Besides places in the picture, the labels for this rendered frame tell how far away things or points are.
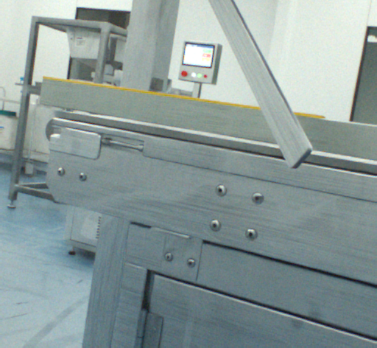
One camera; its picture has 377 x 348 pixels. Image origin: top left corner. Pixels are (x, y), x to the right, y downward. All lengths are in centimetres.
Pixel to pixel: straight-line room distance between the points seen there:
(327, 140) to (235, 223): 12
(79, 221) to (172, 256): 281
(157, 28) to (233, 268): 47
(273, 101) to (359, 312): 25
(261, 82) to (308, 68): 535
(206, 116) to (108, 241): 46
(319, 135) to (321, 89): 523
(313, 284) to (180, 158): 19
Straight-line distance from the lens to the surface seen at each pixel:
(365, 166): 57
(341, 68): 578
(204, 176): 61
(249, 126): 58
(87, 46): 449
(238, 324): 67
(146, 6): 100
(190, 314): 69
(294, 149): 45
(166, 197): 63
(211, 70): 350
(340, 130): 56
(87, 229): 344
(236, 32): 55
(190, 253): 66
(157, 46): 98
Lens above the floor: 93
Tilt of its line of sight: 5 degrees down
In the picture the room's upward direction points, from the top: 9 degrees clockwise
